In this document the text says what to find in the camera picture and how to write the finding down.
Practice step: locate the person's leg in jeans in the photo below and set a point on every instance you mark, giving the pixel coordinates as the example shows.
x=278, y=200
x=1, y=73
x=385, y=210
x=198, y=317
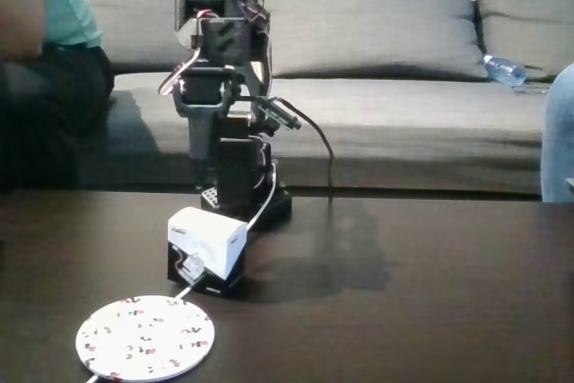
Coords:
x=558, y=141

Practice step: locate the white and black servo box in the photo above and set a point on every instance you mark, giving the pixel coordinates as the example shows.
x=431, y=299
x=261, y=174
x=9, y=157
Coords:
x=206, y=230

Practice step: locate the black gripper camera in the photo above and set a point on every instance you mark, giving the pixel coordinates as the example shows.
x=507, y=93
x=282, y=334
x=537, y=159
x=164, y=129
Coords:
x=280, y=114

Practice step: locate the grey fabric sofa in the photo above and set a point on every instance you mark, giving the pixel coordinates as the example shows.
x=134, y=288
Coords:
x=403, y=132

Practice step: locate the round white patterned coaster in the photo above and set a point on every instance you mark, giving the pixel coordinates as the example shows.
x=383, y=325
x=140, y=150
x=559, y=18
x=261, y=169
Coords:
x=145, y=338

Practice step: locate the clear plastic water bottle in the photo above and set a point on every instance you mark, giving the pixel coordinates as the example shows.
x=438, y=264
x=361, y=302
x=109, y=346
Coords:
x=504, y=69

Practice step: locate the grey sofa back cushion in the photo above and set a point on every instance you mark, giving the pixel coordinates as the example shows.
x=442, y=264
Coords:
x=134, y=6
x=524, y=6
x=372, y=20

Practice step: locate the seated person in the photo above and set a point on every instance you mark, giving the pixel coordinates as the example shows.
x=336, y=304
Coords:
x=54, y=100

